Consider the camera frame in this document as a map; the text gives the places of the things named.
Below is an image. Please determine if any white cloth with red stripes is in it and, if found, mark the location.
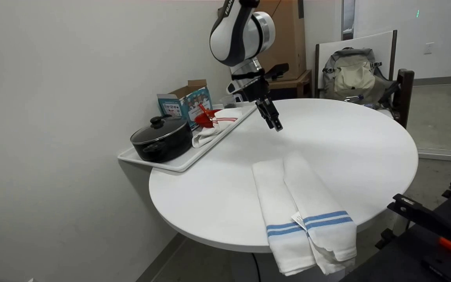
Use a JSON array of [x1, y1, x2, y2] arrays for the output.
[[192, 106, 245, 150]]

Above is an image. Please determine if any black perforated breadboard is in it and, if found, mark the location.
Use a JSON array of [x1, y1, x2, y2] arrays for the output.
[[341, 155, 451, 282]]

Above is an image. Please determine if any white flat panel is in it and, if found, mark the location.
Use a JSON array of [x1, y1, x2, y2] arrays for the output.
[[314, 28, 400, 100]]

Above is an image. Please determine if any grey fabric bag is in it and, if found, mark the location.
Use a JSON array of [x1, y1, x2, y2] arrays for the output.
[[322, 45, 397, 108]]

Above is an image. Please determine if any open carton with blue print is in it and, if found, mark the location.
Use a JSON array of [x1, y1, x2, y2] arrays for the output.
[[157, 78, 215, 130]]

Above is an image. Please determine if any black pot with lid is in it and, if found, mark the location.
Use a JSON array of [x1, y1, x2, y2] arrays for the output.
[[129, 114, 195, 164]]

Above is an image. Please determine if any dark wooden chair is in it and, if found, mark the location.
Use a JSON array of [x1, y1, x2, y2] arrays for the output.
[[388, 67, 417, 130]]

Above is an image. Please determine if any white rectangular tray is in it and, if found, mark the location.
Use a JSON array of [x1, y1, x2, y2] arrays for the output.
[[117, 103, 259, 173]]

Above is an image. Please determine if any black clamp with orange handle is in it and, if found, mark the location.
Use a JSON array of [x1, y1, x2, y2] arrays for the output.
[[388, 192, 451, 264]]

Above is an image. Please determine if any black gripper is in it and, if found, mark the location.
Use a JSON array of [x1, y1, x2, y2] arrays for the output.
[[228, 65, 286, 131]]

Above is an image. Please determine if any brown wooden stool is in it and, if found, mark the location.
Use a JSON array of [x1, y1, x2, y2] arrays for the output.
[[267, 68, 314, 100]]

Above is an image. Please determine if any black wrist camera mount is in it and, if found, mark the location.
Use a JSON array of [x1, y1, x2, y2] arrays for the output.
[[264, 62, 292, 81]]

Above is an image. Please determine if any red plastic object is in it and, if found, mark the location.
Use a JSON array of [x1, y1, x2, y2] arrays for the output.
[[193, 106, 220, 130]]

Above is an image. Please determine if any white towel with blue stripes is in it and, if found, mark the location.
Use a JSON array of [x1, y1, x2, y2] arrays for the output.
[[251, 153, 359, 277]]

